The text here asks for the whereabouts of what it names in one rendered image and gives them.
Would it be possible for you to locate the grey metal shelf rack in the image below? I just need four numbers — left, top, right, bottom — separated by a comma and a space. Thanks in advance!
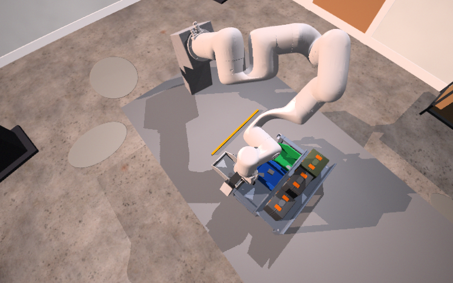
231, 133, 337, 235

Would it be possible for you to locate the blue open bin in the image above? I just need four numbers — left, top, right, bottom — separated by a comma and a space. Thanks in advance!
257, 160, 287, 191

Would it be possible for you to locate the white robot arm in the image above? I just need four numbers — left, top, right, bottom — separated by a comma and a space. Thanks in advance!
188, 22, 351, 196

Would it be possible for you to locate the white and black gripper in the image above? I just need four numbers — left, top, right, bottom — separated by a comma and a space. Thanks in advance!
234, 163, 258, 185

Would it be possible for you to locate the green open bin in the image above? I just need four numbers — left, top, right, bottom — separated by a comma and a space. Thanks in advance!
272, 143, 301, 171

